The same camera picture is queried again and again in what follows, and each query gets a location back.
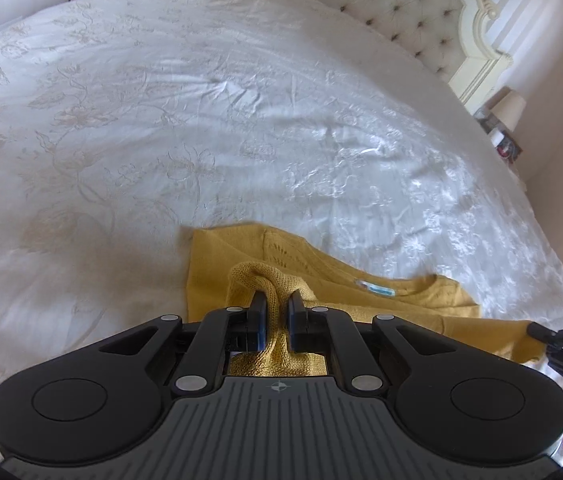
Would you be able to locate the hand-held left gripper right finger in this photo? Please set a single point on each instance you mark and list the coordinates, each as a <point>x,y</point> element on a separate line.
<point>295,322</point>

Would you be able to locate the beige table lamp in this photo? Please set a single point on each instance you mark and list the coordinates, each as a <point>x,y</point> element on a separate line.
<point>510,109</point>

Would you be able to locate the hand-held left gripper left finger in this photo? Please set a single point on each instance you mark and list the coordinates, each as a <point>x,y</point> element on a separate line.
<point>260,322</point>

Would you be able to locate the yellow knit sweater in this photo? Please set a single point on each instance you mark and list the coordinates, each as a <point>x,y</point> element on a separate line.
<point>331,272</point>

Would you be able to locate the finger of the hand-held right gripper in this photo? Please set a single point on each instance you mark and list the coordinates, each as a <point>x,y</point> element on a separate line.
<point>541,333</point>

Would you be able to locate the white floral bedspread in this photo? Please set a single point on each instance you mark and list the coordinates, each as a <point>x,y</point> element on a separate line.
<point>161,110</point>

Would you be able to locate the cream tufted headboard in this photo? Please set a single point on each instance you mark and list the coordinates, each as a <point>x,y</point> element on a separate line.
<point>391,5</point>

